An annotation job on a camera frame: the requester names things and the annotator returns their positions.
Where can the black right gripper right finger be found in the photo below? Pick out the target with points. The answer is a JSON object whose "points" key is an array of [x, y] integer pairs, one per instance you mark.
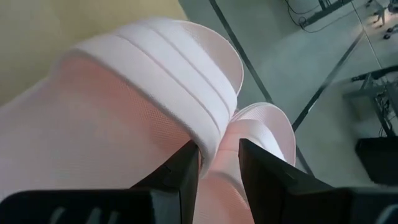
{"points": [[264, 180]]}

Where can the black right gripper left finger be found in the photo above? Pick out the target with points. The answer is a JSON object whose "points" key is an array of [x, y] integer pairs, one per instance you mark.
{"points": [[183, 174]]}

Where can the pink rubber slide sandal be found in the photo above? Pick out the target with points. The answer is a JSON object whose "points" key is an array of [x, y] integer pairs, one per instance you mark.
{"points": [[273, 130], [109, 118]]}

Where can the black stand base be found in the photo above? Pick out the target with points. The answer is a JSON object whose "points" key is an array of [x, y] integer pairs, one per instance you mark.
{"points": [[323, 4]]}

